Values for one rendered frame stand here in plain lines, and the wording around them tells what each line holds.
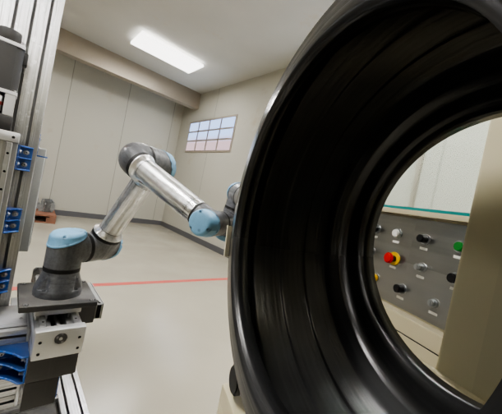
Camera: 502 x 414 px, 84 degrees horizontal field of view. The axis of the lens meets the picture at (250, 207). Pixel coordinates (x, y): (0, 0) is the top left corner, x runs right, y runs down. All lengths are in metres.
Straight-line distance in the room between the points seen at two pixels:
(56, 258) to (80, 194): 6.49
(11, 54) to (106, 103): 6.60
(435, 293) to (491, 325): 0.53
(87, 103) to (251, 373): 7.52
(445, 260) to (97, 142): 7.31
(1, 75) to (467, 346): 1.38
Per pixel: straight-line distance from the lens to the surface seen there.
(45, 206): 6.84
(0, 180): 1.21
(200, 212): 0.75
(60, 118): 7.59
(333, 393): 0.53
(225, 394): 0.56
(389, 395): 0.57
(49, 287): 1.20
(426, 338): 1.11
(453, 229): 1.12
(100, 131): 7.71
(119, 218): 1.18
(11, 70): 1.24
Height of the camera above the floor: 1.19
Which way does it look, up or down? 1 degrees down
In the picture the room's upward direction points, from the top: 11 degrees clockwise
